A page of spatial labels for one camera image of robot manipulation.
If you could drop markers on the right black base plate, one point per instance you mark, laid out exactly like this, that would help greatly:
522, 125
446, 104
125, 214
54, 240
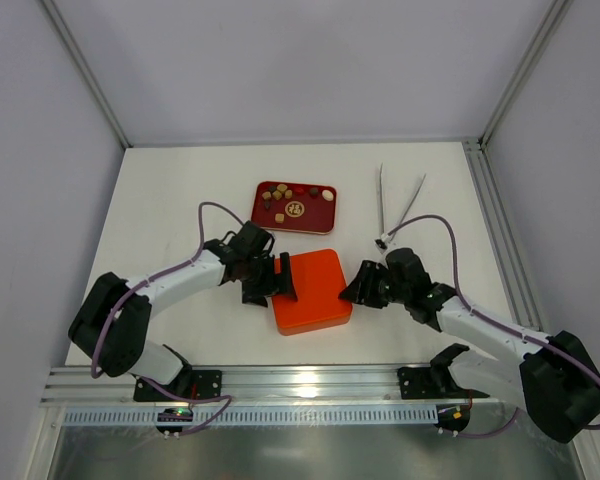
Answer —
420, 383

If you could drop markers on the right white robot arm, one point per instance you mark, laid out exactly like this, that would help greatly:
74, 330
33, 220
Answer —
551, 378

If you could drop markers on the beige oval chocolate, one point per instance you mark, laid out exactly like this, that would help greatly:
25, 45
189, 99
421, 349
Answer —
326, 194

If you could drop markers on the orange box lid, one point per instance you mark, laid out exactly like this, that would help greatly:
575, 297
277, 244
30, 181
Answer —
318, 280

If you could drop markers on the right aluminium frame rail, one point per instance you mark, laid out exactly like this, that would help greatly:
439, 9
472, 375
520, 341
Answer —
518, 289

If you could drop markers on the dark red metal tray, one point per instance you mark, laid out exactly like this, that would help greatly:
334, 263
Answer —
303, 213

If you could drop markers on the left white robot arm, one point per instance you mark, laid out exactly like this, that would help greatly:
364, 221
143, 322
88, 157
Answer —
111, 326

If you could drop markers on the silver metal tweezers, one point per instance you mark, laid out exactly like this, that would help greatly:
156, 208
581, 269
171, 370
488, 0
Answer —
394, 202

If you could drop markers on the white slotted cable duct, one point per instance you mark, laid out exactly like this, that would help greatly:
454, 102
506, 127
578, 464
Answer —
253, 415

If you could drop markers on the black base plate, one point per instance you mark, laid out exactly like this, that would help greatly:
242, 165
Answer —
189, 385
420, 383

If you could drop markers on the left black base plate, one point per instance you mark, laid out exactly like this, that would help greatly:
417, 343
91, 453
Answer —
189, 385

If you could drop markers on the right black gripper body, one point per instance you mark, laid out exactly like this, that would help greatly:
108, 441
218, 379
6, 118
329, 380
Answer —
372, 286

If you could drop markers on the aluminium front rail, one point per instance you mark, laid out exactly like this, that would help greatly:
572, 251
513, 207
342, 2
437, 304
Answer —
374, 382

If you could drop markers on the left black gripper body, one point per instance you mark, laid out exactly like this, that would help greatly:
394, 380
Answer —
268, 278

